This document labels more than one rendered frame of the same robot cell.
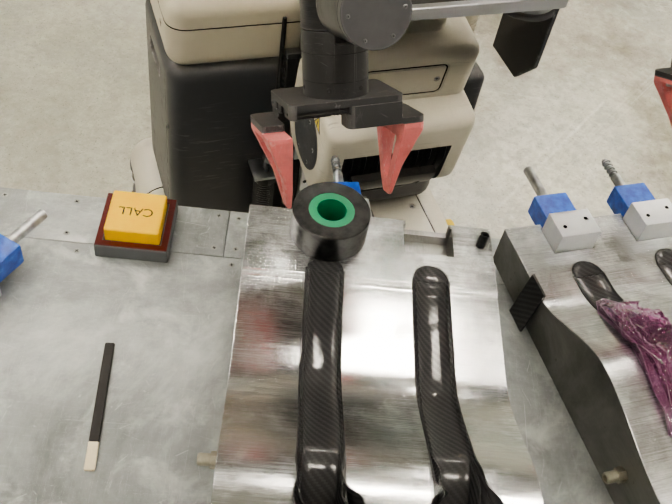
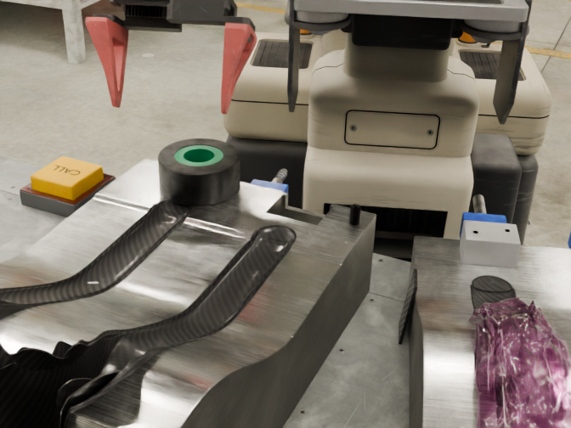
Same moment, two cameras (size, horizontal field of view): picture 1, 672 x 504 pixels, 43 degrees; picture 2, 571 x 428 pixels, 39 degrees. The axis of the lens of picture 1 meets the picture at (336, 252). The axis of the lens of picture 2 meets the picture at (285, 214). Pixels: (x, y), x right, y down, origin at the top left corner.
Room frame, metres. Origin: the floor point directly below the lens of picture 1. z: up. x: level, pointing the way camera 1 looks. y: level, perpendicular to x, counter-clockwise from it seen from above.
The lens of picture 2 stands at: (0.03, -0.42, 1.27)
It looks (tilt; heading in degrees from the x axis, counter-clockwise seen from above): 30 degrees down; 31
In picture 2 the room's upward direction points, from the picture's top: 2 degrees clockwise
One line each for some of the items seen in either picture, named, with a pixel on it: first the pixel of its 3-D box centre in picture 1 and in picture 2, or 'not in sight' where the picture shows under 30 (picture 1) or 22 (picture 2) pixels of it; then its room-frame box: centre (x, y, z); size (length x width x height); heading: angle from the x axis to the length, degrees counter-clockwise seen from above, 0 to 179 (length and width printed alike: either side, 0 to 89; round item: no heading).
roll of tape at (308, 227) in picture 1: (329, 221); (199, 171); (0.59, 0.01, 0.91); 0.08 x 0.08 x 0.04
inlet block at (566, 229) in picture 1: (550, 208); (483, 229); (0.73, -0.24, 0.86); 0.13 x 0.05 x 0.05; 24
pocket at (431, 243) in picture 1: (424, 249); (300, 224); (0.61, -0.09, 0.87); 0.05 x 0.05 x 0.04; 7
